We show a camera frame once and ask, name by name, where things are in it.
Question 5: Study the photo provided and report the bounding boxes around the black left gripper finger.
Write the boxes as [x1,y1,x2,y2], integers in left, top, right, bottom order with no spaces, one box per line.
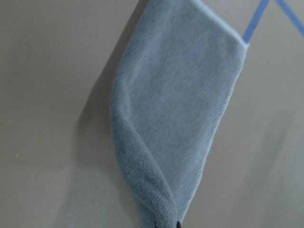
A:
[176,221,181,228]

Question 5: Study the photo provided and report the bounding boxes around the pink towel white edge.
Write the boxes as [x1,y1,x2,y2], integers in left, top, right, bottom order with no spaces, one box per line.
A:
[111,0,248,228]

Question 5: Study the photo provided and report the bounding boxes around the blue tape strip crosswise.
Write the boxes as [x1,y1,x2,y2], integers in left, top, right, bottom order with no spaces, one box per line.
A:
[275,0,304,36]

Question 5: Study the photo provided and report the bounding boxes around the blue tape strip lengthwise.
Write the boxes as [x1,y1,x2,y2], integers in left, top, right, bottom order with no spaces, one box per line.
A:
[242,0,270,44]

